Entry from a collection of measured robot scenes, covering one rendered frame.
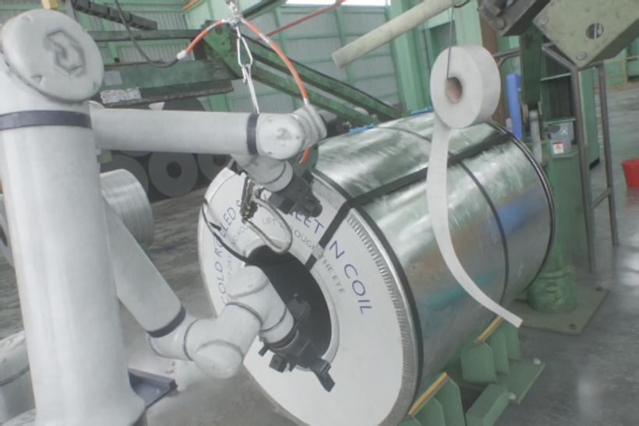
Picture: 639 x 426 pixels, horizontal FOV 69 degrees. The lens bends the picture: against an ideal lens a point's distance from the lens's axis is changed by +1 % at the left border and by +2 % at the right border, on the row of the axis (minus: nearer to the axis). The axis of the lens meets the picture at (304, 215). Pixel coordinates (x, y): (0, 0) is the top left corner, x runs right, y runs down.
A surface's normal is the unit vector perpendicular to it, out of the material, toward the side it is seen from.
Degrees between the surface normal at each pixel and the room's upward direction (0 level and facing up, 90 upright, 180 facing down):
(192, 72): 90
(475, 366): 90
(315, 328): 23
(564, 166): 90
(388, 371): 90
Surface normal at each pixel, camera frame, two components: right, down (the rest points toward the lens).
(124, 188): 0.46, -0.54
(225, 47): 0.56, 0.04
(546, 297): -0.55, 0.28
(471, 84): -0.92, 0.26
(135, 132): -0.18, 0.28
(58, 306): 0.21, 0.03
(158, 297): 0.74, 0.04
